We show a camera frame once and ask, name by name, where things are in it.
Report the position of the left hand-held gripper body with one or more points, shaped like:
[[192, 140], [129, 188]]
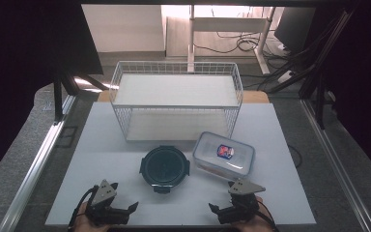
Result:
[[104, 193]]

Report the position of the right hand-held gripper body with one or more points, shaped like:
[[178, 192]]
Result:
[[243, 201]]

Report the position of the person's right hand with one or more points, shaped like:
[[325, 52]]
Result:
[[258, 226]]

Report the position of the person's left hand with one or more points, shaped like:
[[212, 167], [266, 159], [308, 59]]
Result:
[[82, 224]]

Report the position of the rectangular clear container with label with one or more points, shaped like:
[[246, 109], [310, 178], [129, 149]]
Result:
[[223, 154]]

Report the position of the wooden board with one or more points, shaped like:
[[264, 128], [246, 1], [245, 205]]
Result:
[[256, 96]]

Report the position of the black metal stand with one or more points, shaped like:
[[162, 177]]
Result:
[[319, 103], [58, 100]]

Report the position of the dark curtain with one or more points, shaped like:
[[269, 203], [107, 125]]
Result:
[[364, 80], [19, 64]]

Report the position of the white cabinet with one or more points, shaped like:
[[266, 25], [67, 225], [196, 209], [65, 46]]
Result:
[[125, 29]]

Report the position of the dark monitor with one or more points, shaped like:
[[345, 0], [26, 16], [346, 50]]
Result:
[[294, 27]]

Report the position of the aluminium rail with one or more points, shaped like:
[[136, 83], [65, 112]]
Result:
[[335, 161], [35, 167]]

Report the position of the white desk frame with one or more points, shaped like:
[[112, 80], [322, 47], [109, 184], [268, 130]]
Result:
[[228, 24]]

